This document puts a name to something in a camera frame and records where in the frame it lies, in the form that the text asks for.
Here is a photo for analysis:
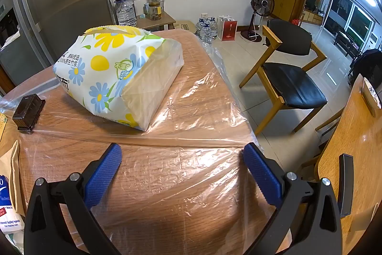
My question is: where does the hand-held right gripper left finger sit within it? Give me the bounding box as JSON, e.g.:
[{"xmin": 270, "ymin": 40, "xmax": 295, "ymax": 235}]
[{"xmin": 23, "ymin": 143, "xmax": 123, "ymax": 255}]

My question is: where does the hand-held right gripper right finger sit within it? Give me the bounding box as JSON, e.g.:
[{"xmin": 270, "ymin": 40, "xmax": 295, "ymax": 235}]
[{"xmin": 242, "ymin": 142, "xmax": 343, "ymax": 255}]

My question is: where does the white blue plastic packet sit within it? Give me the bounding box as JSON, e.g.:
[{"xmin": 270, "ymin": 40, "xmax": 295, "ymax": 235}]
[{"xmin": 0, "ymin": 174, "xmax": 26, "ymax": 255}]

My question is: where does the black remote control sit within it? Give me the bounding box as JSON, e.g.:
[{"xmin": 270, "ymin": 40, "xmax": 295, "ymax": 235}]
[{"xmin": 339, "ymin": 153, "xmax": 354, "ymax": 217}]

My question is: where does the plain wooden chair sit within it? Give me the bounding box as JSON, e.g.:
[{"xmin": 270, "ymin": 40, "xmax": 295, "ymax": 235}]
[{"xmin": 301, "ymin": 107, "xmax": 344, "ymax": 181}]

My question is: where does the brown paper bag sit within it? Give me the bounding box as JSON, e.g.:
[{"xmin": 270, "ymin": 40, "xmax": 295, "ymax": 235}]
[{"xmin": 0, "ymin": 140, "xmax": 27, "ymax": 217}]

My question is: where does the wooden chair with black cushion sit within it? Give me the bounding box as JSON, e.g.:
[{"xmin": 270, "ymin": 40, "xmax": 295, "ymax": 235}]
[{"xmin": 239, "ymin": 19, "xmax": 329, "ymax": 136}]

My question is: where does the wooden dining table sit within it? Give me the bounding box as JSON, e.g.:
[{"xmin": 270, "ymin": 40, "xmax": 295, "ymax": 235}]
[{"xmin": 316, "ymin": 73, "xmax": 382, "ymax": 255}]

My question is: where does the dark brown small box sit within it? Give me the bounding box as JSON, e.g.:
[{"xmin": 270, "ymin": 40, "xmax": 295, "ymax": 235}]
[{"xmin": 12, "ymin": 93, "xmax": 46, "ymax": 134}]

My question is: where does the flower print tissue pack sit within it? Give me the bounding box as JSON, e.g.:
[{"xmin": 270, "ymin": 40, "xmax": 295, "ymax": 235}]
[{"xmin": 53, "ymin": 25, "xmax": 184, "ymax": 132}]

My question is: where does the yellow box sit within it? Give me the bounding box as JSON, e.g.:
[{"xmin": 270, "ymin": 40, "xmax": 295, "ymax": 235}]
[{"xmin": 0, "ymin": 112, "xmax": 9, "ymax": 142}]

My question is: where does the patterned ceramic bowl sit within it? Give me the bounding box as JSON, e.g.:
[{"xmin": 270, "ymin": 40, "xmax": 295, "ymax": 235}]
[{"xmin": 361, "ymin": 77, "xmax": 382, "ymax": 118}]

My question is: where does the red white gift bag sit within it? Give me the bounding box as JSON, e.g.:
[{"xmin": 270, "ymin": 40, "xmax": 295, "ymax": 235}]
[{"xmin": 217, "ymin": 15, "xmax": 238, "ymax": 42}]

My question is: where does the black bag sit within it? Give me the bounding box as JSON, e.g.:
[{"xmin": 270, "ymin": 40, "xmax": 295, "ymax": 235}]
[{"xmin": 352, "ymin": 49, "xmax": 382, "ymax": 88}]

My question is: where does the water jug with white pump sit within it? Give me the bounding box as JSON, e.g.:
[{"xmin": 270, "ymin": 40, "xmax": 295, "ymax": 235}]
[{"xmin": 115, "ymin": 0, "xmax": 140, "ymax": 28}]

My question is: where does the printed cardboard piece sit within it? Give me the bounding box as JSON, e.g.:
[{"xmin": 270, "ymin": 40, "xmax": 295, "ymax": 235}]
[{"xmin": 175, "ymin": 20, "xmax": 197, "ymax": 33}]

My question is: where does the black standing fan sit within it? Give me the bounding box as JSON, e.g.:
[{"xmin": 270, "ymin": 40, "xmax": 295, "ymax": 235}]
[{"xmin": 241, "ymin": 0, "xmax": 276, "ymax": 43}]

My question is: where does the small wooden side table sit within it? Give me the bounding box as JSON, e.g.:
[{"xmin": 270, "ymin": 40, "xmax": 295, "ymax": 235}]
[{"xmin": 136, "ymin": 11, "xmax": 176, "ymax": 32}]

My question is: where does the white standing air conditioner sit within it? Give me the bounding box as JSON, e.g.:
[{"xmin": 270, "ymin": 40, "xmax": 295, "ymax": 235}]
[{"xmin": 366, "ymin": 32, "xmax": 380, "ymax": 52}]

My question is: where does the glass jar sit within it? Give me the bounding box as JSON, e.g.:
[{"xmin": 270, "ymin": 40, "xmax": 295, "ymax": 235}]
[{"xmin": 148, "ymin": 2, "xmax": 163, "ymax": 21}]

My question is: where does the stainless steel refrigerator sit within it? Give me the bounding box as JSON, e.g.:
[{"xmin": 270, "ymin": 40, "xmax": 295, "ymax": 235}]
[{"xmin": 0, "ymin": 0, "xmax": 117, "ymax": 91}]

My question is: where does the white fan cable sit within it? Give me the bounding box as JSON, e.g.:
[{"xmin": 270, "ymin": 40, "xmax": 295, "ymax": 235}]
[{"xmin": 250, "ymin": 19, "xmax": 263, "ymax": 43}]

